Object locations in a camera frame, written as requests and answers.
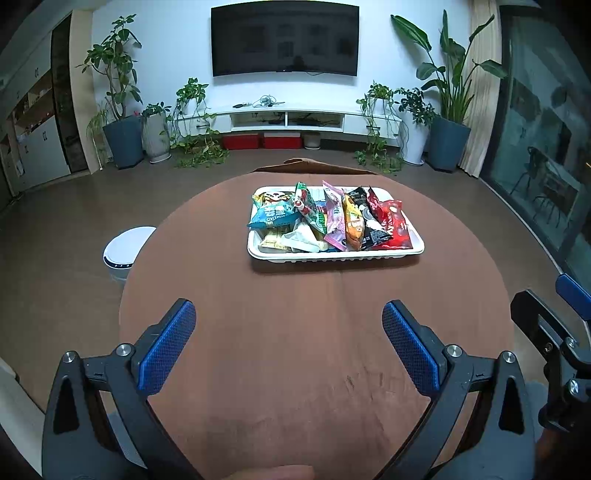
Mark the round brown table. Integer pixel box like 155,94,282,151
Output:
119,168,515,480

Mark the orange snack packet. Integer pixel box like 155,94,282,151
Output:
341,194,366,251

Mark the red snack bag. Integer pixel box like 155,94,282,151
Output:
367,186,413,251

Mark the red white snack packet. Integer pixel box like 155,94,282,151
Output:
293,181,329,234

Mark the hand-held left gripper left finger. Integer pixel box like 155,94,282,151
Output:
41,298,204,480

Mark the white silver snack bag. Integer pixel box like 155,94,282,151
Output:
281,220,331,254

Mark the black snack packet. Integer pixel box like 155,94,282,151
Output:
347,186,394,252

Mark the tall plant in blue pot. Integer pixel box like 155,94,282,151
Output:
78,14,145,169

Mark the beige curtain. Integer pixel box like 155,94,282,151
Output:
457,0,502,178

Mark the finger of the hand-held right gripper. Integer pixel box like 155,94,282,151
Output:
555,273,591,333
510,289,580,370

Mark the beige chair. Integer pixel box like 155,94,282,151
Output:
0,357,47,467

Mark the glass sliding door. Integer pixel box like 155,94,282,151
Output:
480,4,591,278

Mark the gold snack packet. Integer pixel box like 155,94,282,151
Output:
259,229,289,254

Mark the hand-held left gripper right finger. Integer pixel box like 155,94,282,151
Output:
382,300,536,480

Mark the white trash can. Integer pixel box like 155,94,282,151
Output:
102,226,158,283

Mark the white television cabinet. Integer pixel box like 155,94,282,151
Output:
203,107,402,139

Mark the pink snack packet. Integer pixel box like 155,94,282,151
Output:
322,180,348,252

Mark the large-leaf plant in blue pot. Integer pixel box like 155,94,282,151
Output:
392,9,508,174

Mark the trailing green plant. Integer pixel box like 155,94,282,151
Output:
168,78,230,169

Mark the blue panda snack bag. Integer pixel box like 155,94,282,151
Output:
248,191,301,230

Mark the white cable bundle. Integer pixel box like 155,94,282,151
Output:
232,95,286,109

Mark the white foam tray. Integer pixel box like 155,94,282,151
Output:
247,185,426,264

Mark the plant in ribbed white pot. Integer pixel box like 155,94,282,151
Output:
141,102,172,163

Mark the red storage box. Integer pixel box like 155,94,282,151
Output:
263,132,302,149

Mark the thin grassy plant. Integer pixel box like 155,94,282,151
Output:
86,108,109,174

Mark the brown cardboard box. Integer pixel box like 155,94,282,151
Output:
253,158,379,175

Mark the wall television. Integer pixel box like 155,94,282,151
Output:
211,4,360,78

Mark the person's left hand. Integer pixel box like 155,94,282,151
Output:
221,464,317,480

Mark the trailing plant on stand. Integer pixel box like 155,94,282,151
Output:
355,82,402,174

